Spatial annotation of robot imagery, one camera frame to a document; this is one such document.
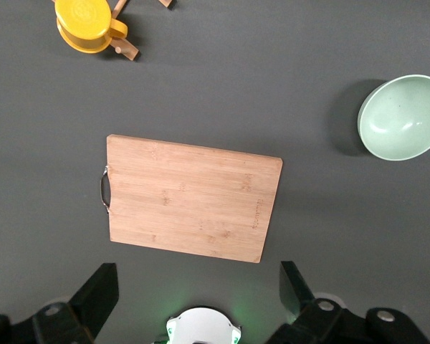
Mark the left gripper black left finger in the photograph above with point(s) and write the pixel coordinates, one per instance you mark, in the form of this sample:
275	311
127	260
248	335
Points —
89	304

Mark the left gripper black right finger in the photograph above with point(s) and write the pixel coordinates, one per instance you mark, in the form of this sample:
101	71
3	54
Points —
308	322

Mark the bamboo cutting board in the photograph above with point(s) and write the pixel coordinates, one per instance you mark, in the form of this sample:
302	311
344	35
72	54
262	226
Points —
193	197

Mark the light green bowl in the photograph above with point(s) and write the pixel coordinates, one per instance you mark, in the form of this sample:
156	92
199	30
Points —
401	118

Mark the wooden peg mug rack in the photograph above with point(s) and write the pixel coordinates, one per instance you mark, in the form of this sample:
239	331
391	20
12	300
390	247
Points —
129	50

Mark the yellow mug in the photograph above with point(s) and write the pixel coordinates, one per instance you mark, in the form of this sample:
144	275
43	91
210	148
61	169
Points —
82	21

